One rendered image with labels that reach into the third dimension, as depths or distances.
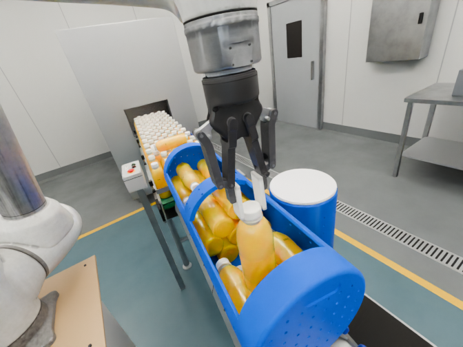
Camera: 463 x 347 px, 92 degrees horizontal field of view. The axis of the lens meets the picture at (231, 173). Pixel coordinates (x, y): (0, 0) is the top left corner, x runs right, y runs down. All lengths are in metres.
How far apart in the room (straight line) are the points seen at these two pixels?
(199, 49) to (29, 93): 5.03
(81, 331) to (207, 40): 0.76
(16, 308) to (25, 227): 0.19
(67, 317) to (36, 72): 4.68
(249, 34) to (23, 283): 0.76
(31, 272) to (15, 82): 4.62
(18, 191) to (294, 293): 0.70
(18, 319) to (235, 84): 0.75
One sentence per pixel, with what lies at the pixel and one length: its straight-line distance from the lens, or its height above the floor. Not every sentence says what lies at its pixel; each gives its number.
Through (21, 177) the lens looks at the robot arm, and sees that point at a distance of 0.79.
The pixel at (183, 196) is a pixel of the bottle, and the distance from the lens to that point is 0.96.
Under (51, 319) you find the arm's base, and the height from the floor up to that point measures 1.02.
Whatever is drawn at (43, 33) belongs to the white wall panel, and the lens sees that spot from 5.27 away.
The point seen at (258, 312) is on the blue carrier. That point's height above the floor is 1.19.
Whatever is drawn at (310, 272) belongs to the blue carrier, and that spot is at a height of 1.23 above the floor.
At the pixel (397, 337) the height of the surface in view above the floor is 0.15.
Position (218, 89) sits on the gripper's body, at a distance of 0.29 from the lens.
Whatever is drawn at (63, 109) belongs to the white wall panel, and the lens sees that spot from 5.25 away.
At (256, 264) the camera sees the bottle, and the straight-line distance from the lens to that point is 0.46.
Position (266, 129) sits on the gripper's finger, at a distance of 0.36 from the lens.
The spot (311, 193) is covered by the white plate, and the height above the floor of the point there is 1.04.
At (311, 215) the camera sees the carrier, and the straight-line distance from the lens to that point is 0.94.
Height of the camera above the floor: 1.59
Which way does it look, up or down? 29 degrees down
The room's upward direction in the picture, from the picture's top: 11 degrees counter-clockwise
